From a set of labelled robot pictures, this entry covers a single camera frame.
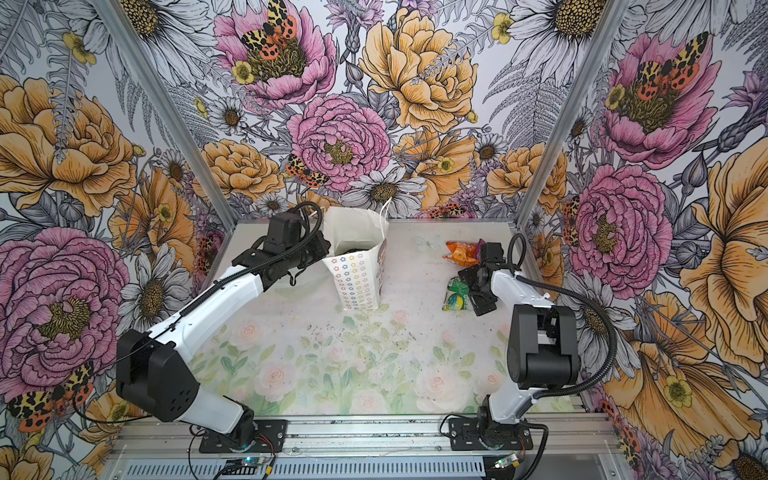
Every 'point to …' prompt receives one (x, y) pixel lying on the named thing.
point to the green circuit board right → (511, 460)
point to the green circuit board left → (251, 461)
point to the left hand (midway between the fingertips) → (330, 251)
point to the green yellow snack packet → (456, 298)
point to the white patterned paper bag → (358, 241)
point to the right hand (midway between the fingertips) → (464, 295)
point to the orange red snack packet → (464, 254)
